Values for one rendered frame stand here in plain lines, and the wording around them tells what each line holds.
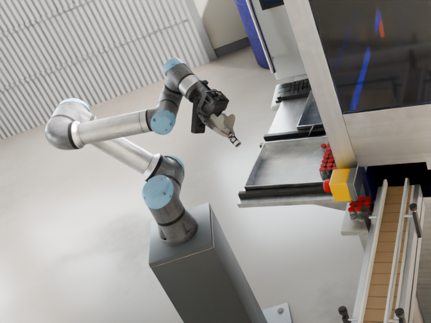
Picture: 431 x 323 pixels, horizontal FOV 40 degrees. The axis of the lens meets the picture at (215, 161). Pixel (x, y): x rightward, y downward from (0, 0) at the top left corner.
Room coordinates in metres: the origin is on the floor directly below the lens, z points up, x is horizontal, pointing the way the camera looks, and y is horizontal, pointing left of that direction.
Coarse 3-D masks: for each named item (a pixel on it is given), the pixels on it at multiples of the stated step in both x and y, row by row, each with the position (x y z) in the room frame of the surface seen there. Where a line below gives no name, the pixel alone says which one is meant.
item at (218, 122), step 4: (212, 116) 1.67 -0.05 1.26; (216, 116) 1.66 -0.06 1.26; (220, 116) 1.64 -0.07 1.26; (212, 120) 1.67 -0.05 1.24; (216, 120) 1.65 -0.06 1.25; (220, 120) 1.64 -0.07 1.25; (216, 124) 1.65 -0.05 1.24; (220, 124) 1.63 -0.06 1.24; (216, 128) 1.63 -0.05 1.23; (220, 128) 1.63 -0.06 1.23; (216, 132) 1.63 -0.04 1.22; (220, 132) 1.62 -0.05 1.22; (224, 132) 1.62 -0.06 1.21; (224, 136) 1.61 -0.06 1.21; (228, 136) 1.61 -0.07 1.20
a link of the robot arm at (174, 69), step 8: (168, 64) 1.89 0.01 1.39; (176, 64) 1.87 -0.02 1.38; (184, 64) 1.88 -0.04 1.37; (168, 72) 1.87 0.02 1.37; (176, 72) 1.85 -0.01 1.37; (184, 72) 1.83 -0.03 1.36; (192, 72) 1.84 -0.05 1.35; (168, 80) 1.87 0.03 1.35; (176, 80) 1.83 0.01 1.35; (176, 88) 1.85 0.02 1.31
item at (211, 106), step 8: (200, 80) 1.78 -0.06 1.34; (192, 88) 1.77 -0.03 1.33; (200, 88) 1.76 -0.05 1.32; (208, 88) 1.75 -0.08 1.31; (192, 96) 1.78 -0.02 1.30; (200, 96) 1.75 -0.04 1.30; (208, 96) 1.69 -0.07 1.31; (216, 96) 1.71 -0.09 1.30; (224, 96) 1.72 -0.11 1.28; (200, 104) 1.72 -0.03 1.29; (208, 104) 1.70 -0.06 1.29; (216, 104) 1.68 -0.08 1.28; (224, 104) 1.70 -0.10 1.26; (200, 112) 1.71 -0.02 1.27; (208, 112) 1.69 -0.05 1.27; (216, 112) 1.70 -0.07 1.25
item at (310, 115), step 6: (312, 96) 2.16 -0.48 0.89; (306, 102) 2.10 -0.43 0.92; (312, 102) 2.13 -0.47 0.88; (306, 108) 2.07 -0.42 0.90; (312, 108) 2.08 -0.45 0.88; (306, 114) 2.06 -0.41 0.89; (312, 114) 2.04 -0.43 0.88; (318, 114) 2.03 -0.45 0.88; (300, 120) 1.99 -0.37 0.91; (306, 120) 2.02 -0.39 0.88; (312, 120) 2.00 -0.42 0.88; (318, 120) 1.98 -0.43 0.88; (300, 126) 1.95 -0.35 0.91; (306, 126) 1.93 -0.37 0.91; (318, 126) 1.91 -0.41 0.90
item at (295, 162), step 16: (272, 144) 1.93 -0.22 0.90; (288, 144) 1.90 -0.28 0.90; (304, 144) 1.86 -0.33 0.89; (320, 144) 1.83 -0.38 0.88; (256, 160) 1.86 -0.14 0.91; (272, 160) 1.86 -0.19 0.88; (288, 160) 1.82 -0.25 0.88; (304, 160) 1.78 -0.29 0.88; (320, 160) 1.74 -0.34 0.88; (256, 176) 1.81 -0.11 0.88; (272, 176) 1.77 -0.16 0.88; (288, 176) 1.73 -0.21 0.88; (304, 176) 1.69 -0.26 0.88; (320, 176) 1.65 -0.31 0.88
